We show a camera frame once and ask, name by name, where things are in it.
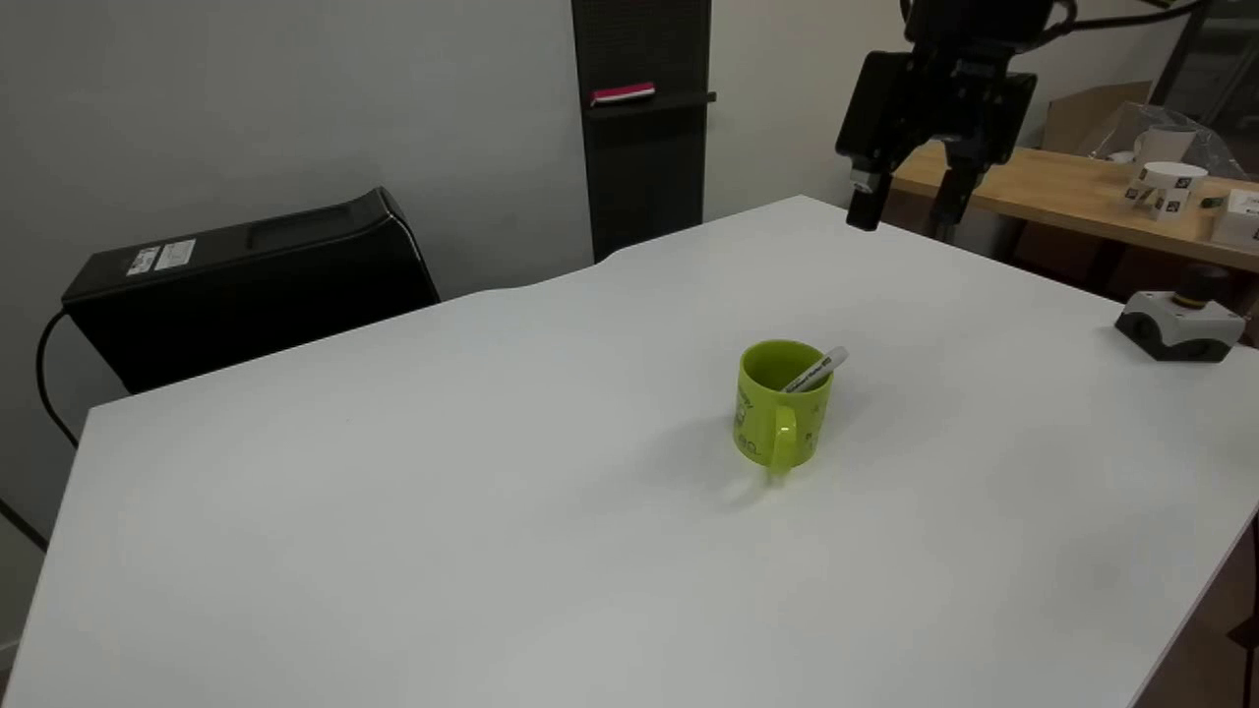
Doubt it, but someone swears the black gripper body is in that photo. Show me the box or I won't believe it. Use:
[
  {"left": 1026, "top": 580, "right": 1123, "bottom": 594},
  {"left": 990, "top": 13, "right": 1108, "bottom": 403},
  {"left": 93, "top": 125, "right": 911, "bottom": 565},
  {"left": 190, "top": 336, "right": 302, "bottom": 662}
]
[{"left": 834, "top": 0, "right": 1056, "bottom": 164}]

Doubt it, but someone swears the white paper cup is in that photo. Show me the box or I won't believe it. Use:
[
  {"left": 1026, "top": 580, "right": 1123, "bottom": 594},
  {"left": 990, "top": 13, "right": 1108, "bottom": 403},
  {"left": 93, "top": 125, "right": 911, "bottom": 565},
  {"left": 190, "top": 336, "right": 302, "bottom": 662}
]
[{"left": 1123, "top": 159, "right": 1213, "bottom": 219}]

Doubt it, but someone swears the wooden side table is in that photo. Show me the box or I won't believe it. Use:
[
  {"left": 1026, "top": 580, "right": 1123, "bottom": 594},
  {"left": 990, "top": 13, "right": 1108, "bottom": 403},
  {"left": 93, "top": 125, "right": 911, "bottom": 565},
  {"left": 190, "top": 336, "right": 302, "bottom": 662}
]
[{"left": 885, "top": 137, "right": 1259, "bottom": 276}]

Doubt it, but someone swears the brown cardboard box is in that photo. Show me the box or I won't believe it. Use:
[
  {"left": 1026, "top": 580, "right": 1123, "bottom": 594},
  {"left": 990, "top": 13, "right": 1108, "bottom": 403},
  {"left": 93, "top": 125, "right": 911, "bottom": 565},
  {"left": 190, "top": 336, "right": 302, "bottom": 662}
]
[{"left": 1035, "top": 79, "right": 1157, "bottom": 159}]

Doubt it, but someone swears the tall dark shelf column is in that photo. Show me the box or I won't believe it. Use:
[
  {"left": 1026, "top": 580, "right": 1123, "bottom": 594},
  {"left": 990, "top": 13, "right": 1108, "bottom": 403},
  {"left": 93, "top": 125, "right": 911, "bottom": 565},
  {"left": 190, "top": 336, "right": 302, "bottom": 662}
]
[{"left": 569, "top": 0, "right": 721, "bottom": 264}]

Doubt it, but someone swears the clear plastic bag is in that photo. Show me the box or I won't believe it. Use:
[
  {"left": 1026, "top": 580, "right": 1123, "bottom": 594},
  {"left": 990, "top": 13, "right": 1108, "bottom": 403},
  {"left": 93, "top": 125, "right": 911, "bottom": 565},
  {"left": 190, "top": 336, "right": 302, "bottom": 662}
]
[{"left": 1099, "top": 97, "right": 1250, "bottom": 181}]

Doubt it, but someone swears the green ceramic mug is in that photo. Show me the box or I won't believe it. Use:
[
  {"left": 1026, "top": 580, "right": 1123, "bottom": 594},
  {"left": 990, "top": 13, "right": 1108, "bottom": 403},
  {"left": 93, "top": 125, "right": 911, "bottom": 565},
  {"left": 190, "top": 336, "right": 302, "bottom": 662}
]
[{"left": 729, "top": 340, "right": 837, "bottom": 483}]

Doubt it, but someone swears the black white emergency stop box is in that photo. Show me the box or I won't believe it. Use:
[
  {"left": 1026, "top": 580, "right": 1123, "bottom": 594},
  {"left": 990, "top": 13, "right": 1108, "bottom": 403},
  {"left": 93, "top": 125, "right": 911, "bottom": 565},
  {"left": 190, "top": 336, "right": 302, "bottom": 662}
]
[{"left": 1115, "top": 269, "right": 1242, "bottom": 367}]

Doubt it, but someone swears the flat pink red item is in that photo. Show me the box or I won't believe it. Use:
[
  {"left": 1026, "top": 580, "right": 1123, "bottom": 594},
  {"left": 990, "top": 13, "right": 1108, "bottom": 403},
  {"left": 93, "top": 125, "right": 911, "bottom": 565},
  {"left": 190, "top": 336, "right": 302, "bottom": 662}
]
[{"left": 588, "top": 79, "right": 661, "bottom": 112}]

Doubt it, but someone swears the dark framed panel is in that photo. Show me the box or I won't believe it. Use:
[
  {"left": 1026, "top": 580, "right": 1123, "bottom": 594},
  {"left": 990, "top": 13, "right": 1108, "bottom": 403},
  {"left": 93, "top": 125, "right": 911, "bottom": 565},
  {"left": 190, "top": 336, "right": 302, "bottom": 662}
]
[{"left": 1150, "top": 9, "right": 1259, "bottom": 137}]

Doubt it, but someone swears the black computer case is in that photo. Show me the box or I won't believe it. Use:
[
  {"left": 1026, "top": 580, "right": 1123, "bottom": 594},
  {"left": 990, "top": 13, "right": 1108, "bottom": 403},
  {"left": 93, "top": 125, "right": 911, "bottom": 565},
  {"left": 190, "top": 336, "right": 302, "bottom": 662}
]
[{"left": 59, "top": 185, "right": 446, "bottom": 396}]

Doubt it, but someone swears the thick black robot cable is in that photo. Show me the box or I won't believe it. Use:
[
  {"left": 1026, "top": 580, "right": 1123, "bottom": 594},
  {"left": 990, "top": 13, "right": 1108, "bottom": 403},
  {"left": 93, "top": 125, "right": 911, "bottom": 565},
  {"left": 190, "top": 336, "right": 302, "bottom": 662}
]
[{"left": 1043, "top": 0, "right": 1213, "bottom": 40}]

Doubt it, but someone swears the thin black cable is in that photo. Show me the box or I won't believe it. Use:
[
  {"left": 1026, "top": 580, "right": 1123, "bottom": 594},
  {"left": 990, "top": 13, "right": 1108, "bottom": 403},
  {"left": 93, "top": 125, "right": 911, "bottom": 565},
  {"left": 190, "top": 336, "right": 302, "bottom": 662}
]
[{"left": 31, "top": 302, "right": 85, "bottom": 454}]

